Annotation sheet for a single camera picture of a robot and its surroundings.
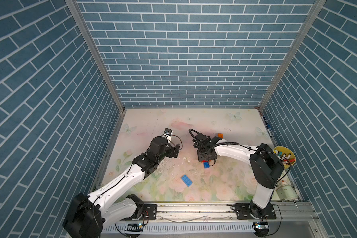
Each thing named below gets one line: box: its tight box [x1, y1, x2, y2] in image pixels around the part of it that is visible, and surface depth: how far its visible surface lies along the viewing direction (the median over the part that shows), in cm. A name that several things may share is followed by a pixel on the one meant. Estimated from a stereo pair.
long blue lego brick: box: [180, 174, 193, 188], surface depth 84 cm
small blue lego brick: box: [203, 162, 211, 169], surface depth 91 cm
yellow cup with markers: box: [273, 145, 297, 170], surface depth 84 cm
